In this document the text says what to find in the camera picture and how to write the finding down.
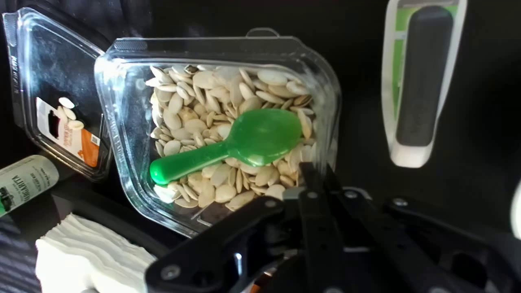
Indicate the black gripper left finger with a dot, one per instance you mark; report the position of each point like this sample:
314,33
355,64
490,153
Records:
303,238

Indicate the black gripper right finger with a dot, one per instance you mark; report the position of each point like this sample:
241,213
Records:
375,244

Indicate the clear plastic clamshell lunchbox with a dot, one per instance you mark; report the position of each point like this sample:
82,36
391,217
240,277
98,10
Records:
127,140

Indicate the green plastic spoon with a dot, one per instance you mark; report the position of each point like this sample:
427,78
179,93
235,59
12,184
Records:
254,139

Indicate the white round bowl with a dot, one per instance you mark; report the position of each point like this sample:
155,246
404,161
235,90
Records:
516,212

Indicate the pumpkin seeds pile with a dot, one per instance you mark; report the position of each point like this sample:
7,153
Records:
184,114

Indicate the black napkin holder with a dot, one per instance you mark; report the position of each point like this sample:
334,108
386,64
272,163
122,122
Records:
108,213

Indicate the white electronic device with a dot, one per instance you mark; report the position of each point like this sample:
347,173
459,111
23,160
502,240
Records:
86,261

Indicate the clear bottle with green cap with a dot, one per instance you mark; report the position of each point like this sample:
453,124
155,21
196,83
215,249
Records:
26,181

